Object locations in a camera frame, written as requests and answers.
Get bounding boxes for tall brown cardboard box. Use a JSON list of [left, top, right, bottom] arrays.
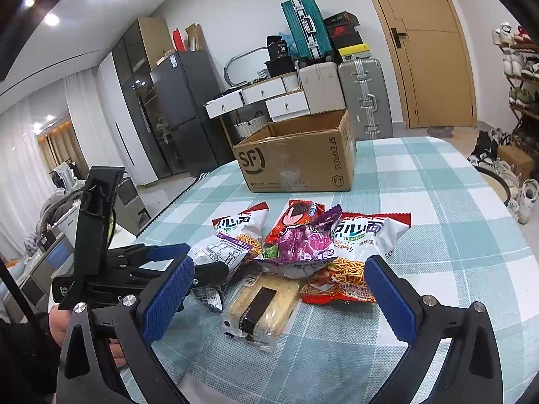
[[139, 18, 173, 72]]

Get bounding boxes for woven laundry basket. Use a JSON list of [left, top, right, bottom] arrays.
[[233, 111, 270, 139]]

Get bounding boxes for dark grey fridge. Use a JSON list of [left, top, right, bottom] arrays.
[[150, 50, 224, 177]]

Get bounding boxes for purple candy packet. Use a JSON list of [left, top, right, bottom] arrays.
[[260, 205, 343, 279]]

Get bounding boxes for white dresser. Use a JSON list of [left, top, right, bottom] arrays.
[[205, 76, 310, 122]]

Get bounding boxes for clear sandwich cake packet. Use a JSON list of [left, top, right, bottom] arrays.
[[220, 271, 302, 352]]

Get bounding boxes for white wardrobe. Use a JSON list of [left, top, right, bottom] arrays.
[[97, 53, 141, 186]]

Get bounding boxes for wooden shoe rack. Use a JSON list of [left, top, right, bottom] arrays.
[[503, 46, 539, 156]]

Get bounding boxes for tan wooden door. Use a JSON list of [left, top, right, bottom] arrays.
[[356, 0, 477, 129]]

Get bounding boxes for person's left forearm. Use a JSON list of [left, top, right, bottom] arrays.
[[0, 311, 60, 404]]

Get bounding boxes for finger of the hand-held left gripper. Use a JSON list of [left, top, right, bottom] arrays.
[[105, 243, 191, 268], [102, 262, 231, 297]]

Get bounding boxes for white red noodle snack packet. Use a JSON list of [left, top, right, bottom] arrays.
[[301, 211, 412, 304], [212, 202, 270, 262]]

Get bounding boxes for pile of loose shoes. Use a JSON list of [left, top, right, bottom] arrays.
[[467, 130, 539, 224]]

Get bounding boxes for pile of grey clothes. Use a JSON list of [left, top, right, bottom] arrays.
[[25, 164, 91, 257]]

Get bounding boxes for silver white snack bag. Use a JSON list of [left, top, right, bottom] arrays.
[[187, 236, 249, 314]]

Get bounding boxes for dark glass cabinet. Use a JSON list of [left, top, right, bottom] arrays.
[[112, 19, 169, 186]]

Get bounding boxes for slim brown cardboard box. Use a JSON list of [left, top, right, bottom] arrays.
[[185, 23, 203, 51]]

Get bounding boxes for person's left hand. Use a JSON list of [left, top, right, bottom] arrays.
[[48, 309, 127, 368]]

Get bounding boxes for oval metal mirror frame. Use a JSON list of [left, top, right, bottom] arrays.
[[224, 48, 268, 87]]

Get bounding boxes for beige suitcase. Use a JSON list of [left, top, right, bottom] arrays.
[[299, 61, 347, 114]]

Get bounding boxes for black carton white label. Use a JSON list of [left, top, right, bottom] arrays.
[[266, 34, 291, 62]]

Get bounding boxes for black case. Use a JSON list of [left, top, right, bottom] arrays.
[[265, 58, 297, 77]]

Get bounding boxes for red pink-cream cookie packet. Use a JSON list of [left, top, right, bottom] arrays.
[[264, 199, 326, 247]]

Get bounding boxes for silver suitcase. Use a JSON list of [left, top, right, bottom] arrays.
[[338, 58, 394, 140]]

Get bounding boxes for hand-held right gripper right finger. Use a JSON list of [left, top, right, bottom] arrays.
[[364, 256, 504, 404]]

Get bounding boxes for round dark stool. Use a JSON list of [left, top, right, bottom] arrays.
[[476, 164, 511, 205]]

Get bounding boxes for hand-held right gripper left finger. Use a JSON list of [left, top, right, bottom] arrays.
[[57, 256, 195, 404]]

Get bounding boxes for teal suitcase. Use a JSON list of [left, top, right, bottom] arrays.
[[281, 0, 335, 62]]

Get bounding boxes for rows of racked shoes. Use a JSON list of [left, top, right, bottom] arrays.
[[493, 21, 539, 106]]

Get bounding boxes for small brown cardboard box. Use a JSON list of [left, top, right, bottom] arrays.
[[497, 145, 533, 177]]

